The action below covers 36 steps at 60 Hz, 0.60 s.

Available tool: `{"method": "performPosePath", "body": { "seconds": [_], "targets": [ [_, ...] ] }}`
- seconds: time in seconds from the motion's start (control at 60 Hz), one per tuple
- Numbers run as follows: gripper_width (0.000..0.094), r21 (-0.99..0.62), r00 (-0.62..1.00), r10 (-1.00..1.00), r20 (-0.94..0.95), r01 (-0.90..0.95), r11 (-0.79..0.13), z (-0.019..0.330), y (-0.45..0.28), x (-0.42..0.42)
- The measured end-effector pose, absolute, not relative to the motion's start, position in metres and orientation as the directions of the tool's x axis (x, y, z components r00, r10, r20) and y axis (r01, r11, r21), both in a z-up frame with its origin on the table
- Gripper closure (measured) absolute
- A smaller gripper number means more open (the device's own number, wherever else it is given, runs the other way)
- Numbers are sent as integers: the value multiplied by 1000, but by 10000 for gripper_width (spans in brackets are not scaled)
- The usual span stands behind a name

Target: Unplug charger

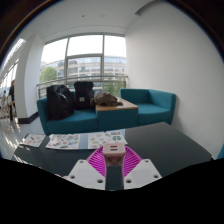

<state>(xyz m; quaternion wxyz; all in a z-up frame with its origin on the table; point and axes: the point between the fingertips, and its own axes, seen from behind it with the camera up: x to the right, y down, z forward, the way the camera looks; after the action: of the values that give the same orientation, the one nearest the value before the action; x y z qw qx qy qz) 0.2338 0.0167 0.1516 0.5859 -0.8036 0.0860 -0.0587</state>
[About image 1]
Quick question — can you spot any pink cube charger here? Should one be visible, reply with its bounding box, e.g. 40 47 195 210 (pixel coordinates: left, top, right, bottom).
102 142 127 167

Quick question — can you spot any metal window railing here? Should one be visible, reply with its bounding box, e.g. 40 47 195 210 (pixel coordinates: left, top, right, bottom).
36 74 130 99

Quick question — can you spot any small colourful sticker sheet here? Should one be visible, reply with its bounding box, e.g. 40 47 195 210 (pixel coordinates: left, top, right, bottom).
22 133 47 149

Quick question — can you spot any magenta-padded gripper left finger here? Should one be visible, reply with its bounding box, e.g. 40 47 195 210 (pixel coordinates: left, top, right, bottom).
65 148 108 191

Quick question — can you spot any black backpack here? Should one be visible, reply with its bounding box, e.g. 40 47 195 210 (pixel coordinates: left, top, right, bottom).
73 80 96 111

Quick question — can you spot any teal sofa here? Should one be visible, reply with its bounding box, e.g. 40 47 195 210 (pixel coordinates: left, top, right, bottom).
36 87 177 136

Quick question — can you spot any brown jacket bundle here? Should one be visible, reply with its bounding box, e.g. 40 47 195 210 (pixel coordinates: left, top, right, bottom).
91 92 124 108

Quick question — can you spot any black plastic bag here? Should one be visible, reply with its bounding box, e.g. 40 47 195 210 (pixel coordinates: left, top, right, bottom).
46 84 75 121

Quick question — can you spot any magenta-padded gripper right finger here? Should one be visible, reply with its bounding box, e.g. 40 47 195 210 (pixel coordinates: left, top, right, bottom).
122 148 164 191

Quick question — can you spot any teal chair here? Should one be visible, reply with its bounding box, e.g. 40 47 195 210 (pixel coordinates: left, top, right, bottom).
216 143 224 161

